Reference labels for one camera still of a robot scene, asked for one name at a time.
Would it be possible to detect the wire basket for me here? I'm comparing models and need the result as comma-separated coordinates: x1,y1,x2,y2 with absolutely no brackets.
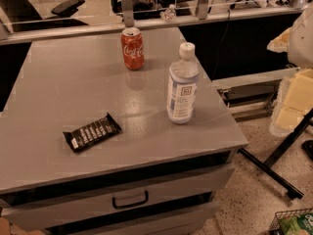
269,208,313,235

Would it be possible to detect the grey metal railing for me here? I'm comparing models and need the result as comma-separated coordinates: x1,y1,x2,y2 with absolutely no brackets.
0,0,309,45

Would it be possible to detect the small clear bottle background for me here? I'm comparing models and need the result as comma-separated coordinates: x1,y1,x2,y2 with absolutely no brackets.
160,4,176,22

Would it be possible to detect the green chip bag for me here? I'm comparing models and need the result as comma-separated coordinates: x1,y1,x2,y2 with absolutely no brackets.
279,212,313,235

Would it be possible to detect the clear blue-label plastic bottle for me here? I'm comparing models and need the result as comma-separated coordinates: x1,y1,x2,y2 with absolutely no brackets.
166,42,200,124

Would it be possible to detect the black drawer handle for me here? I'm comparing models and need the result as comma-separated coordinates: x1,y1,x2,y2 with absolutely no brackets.
112,190,150,210

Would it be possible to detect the grey drawer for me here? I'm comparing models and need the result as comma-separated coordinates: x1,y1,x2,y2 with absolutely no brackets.
4,164,234,230
71,202,219,235

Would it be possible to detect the red coke can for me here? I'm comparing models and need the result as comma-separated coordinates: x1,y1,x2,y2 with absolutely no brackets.
121,27,144,71

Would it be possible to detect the black office chair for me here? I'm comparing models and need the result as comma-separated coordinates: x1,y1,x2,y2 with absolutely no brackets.
0,0,85,32

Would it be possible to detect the black metal stand frame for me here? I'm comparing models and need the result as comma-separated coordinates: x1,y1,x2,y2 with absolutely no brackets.
239,109,313,200

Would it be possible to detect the grey upper drawer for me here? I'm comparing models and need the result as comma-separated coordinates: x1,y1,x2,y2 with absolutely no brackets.
4,164,234,230

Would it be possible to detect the black snack bar wrapper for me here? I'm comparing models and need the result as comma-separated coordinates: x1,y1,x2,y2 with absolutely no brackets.
63,114,121,153

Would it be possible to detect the grey lower drawer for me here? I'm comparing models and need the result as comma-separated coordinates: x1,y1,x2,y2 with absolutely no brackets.
71,202,219,235

